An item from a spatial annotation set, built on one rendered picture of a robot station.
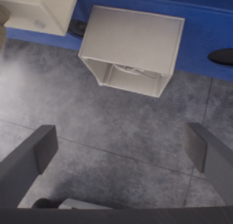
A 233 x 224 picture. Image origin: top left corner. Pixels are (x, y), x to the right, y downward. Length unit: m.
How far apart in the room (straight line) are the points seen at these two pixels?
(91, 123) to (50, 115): 0.25
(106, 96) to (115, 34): 0.53
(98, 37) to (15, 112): 0.83
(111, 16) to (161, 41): 0.15
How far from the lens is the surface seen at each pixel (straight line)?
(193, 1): 0.46
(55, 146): 0.17
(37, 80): 1.13
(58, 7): 0.47
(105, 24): 0.48
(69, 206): 0.92
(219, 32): 0.53
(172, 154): 0.93
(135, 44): 0.44
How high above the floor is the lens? 0.91
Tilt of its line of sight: 79 degrees down
